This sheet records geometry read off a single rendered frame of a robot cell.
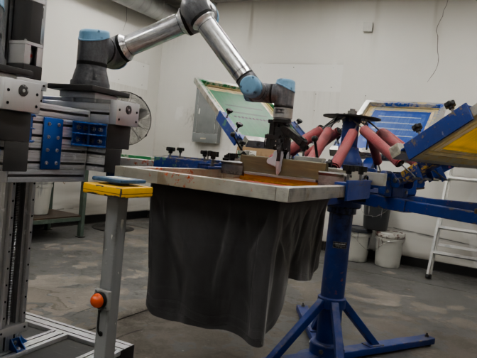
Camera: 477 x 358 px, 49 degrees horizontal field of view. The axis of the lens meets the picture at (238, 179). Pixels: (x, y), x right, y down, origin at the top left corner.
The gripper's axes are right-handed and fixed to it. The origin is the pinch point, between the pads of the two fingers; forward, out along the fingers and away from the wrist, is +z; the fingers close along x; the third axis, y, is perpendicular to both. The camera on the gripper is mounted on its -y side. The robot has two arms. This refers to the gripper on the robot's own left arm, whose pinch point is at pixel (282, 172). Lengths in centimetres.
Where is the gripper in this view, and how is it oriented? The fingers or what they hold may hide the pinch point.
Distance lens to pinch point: 201.7
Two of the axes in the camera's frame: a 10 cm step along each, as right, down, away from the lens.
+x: -4.7, 0.0, -8.8
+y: -8.7, -1.1, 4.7
